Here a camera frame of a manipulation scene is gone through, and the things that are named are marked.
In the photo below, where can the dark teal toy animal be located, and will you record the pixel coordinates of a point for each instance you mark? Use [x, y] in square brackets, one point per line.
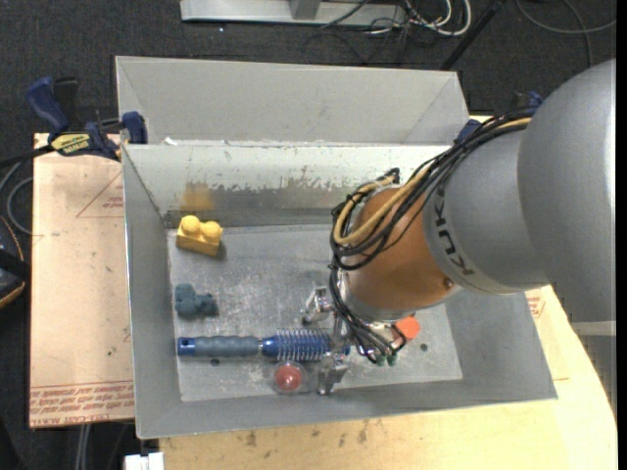
[193, 301]

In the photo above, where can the yellow toy brick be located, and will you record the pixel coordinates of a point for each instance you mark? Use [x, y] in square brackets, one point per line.
[198, 235]

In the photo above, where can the grey metal bin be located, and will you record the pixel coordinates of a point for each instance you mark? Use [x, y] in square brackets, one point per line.
[274, 282]

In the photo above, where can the blue hairbrush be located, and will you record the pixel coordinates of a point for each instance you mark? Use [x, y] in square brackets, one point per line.
[225, 346]

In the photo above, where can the brown cardboard board red print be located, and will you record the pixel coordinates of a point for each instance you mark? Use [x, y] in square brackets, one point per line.
[78, 282]

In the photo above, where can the clear round case red centre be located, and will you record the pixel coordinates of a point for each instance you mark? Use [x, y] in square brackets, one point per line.
[289, 377]

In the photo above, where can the orange block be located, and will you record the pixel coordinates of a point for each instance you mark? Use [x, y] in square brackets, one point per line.
[408, 328]

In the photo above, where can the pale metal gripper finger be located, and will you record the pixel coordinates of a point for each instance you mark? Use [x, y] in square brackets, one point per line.
[333, 374]
[317, 305]

